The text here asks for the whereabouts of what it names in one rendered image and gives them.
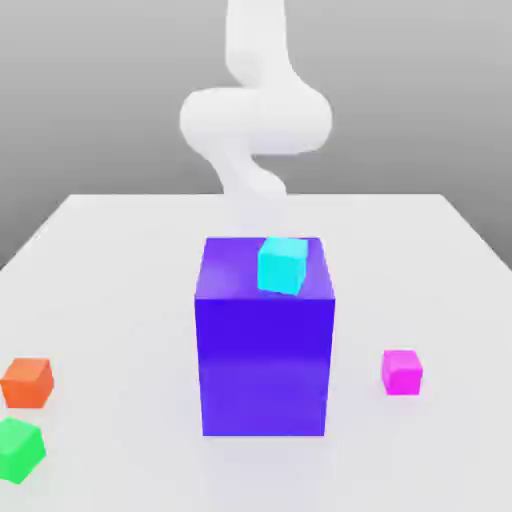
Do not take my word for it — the small cyan cube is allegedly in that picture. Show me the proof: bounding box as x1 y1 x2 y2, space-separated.
256 236 310 297

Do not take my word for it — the small magenta cube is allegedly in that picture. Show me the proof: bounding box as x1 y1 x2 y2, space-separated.
380 348 424 397

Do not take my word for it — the small orange cube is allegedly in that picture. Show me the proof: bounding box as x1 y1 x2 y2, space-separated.
0 356 56 410

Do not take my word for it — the small green cube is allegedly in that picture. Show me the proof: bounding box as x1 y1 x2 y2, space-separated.
0 416 48 486

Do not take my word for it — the large purple box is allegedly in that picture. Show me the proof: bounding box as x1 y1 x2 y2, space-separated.
193 236 336 438

